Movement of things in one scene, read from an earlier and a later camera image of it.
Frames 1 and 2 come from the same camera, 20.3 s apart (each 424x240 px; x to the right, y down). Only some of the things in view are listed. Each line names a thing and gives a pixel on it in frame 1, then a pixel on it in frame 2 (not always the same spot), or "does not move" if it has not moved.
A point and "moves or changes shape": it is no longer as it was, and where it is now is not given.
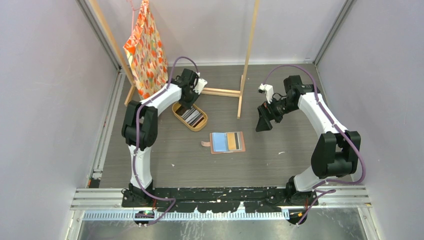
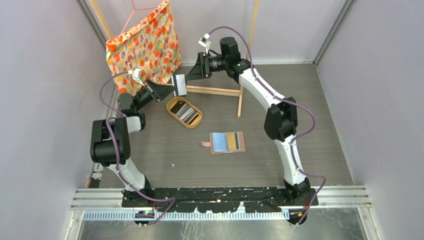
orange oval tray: (194, 117) moves or changes shape
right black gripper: (267, 114) to (201, 69)
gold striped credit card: (234, 142) does not move
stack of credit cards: (192, 116) moves or changes shape
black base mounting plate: (219, 200) does not move
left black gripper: (189, 104) to (160, 92)
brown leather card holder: (226, 142) does not move
